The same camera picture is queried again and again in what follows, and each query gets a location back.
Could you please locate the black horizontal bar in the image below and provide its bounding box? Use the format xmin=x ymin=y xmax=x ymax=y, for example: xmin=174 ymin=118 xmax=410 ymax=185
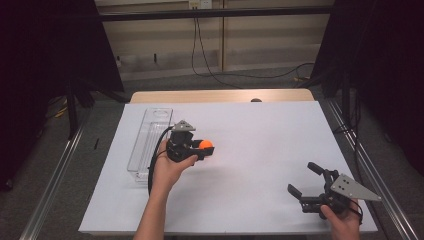
xmin=96 ymin=4 xmax=336 ymax=23

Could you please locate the aluminium floor rail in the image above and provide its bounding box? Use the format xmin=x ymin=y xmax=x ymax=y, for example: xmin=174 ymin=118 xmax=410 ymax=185
xmin=323 ymin=99 xmax=419 ymax=240
xmin=18 ymin=109 xmax=93 ymax=240

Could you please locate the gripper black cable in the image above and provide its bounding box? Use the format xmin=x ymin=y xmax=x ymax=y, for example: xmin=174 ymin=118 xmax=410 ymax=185
xmin=346 ymin=199 xmax=364 ymax=224
xmin=147 ymin=125 xmax=174 ymax=196

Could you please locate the black cable bundle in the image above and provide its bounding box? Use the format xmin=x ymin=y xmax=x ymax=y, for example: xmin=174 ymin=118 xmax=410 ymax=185
xmin=333 ymin=93 xmax=364 ymax=174

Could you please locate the person's right hand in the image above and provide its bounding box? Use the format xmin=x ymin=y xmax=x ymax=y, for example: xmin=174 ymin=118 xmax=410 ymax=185
xmin=320 ymin=199 xmax=363 ymax=240

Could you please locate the person's left hand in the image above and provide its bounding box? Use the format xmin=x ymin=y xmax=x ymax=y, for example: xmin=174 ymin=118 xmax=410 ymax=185
xmin=151 ymin=138 xmax=199 ymax=198

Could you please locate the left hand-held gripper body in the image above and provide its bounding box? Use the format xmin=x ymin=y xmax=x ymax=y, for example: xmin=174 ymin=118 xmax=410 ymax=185
xmin=165 ymin=119 xmax=201 ymax=164

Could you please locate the long wooden counter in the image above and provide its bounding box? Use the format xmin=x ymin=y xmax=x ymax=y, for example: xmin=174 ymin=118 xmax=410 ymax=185
xmin=94 ymin=0 xmax=336 ymax=82

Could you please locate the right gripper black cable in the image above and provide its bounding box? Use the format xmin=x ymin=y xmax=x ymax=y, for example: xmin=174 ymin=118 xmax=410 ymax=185
xmin=346 ymin=199 xmax=364 ymax=224

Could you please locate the light wooden table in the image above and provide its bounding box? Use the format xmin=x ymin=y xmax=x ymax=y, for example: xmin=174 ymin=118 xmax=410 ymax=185
xmin=129 ymin=88 xmax=316 ymax=104

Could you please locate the black power cable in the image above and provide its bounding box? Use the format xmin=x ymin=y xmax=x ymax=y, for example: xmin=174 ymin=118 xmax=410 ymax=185
xmin=195 ymin=16 xmax=244 ymax=90
xmin=190 ymin=16 xmax=316 ymax=80

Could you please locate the white wall socket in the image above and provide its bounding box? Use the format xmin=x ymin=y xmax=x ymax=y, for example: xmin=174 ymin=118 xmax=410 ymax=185
xmin=188 ymin=0 xmax=213 ymax=10

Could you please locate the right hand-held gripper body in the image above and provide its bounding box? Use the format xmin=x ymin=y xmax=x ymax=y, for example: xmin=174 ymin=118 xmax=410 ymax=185
xmin=299 ymin=169 xmax=383 ymax=220

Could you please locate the black curtain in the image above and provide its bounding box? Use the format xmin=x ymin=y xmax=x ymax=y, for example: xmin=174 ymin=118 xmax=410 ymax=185
xmin=0 ymin=0 xmax=125 ymax=193
xmin=311 ymin=0 xmax=424 ymax=178

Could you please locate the clear plastic container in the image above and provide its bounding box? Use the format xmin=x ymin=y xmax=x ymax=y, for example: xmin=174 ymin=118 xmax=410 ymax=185
xmin=126 ymin=107 xmax=174 ymax=184

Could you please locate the black metal stand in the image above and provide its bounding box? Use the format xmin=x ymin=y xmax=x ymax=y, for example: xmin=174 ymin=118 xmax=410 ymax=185
xmin=64 ymin=78 xmax=131 ymax=141
xmin=304 ymin=66 xmax=354 ymax=134

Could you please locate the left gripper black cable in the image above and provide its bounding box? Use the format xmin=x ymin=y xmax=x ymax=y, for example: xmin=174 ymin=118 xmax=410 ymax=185
xmin=147 ymin=125 xmax=174 ymax=196

